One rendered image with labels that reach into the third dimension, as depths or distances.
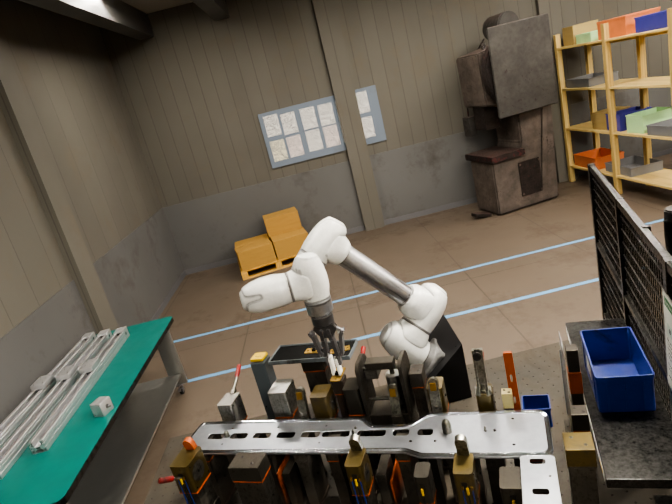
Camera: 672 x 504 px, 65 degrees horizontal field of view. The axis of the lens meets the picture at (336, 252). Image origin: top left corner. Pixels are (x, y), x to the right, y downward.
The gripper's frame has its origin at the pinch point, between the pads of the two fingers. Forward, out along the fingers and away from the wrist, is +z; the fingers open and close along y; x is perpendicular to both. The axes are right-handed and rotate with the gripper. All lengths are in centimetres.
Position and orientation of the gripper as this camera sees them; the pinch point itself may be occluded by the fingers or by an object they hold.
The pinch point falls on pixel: (335, 364)
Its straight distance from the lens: 187.5
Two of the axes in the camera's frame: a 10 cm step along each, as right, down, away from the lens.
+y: -9.4, 1.4, 3.2
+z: 2.4, 9.3, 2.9
